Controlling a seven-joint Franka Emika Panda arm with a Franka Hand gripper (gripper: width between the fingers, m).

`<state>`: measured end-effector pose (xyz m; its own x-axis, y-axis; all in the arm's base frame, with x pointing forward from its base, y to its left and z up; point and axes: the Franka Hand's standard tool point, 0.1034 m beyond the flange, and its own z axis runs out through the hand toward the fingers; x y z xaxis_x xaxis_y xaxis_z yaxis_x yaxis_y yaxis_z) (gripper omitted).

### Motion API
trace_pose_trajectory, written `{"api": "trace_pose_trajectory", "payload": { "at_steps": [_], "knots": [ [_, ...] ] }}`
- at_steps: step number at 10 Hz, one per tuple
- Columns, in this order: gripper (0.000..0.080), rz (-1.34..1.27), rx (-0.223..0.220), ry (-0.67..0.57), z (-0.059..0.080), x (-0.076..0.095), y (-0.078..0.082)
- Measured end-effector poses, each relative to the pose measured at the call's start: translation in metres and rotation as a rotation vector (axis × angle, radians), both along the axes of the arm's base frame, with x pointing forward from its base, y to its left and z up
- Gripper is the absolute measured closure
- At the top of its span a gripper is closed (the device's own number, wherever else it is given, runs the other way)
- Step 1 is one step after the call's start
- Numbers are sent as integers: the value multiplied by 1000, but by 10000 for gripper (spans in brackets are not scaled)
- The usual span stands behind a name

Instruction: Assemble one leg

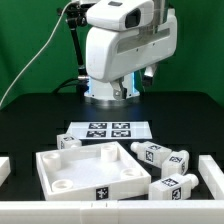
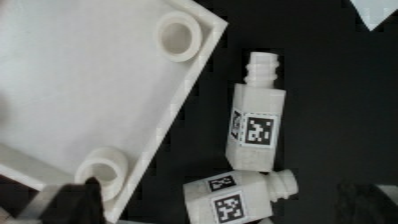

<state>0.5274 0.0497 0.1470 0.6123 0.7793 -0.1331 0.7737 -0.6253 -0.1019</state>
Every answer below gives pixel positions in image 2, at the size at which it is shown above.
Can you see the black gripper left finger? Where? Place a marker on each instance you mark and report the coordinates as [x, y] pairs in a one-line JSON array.
[[74, 203]]

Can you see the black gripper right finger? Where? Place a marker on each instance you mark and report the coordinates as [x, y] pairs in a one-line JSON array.
[[367, 205]]

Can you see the white table leg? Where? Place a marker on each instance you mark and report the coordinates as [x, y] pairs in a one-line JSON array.
[[230, 198], [257, 114]]

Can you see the white square tabletop part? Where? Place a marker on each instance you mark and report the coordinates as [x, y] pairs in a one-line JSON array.
[[101, 61]]

